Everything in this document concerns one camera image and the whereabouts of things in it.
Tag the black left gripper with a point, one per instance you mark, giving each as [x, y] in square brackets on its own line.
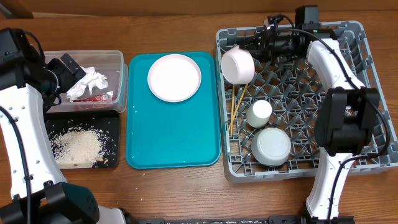
[68, 78]

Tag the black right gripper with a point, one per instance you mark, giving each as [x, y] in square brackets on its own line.
[265, 49]

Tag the white napkin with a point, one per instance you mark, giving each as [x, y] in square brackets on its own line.
[91, 79]

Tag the red snack wrapper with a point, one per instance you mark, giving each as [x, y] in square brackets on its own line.
[108, 96]

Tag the pink bowl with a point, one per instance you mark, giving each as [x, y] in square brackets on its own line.
[238, 66]

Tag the wooden chopstick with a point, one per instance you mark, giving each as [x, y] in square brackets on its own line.
[232, 111]
[236, 109]

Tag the rice grains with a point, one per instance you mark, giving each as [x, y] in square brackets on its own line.
[78, 148]

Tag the cream cup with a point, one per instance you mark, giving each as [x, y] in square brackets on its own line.
[258, 114]

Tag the pink plate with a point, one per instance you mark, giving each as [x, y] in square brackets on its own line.
[174, 78]

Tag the grey bowl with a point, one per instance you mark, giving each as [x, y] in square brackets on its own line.
[271, 147]

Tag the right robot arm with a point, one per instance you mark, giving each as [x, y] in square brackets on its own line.
[348, 113]

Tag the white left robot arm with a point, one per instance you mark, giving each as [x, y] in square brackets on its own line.
[30, 86]

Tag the clear plastic waste bin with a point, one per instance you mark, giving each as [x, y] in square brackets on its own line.
[107, 62]

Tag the black plastic tray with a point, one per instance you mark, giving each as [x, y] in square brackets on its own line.
[107, 121]

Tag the teal serving tray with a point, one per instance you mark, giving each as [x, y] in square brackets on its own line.
[160, 134]

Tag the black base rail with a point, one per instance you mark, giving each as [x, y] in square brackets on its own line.
[270, 220]

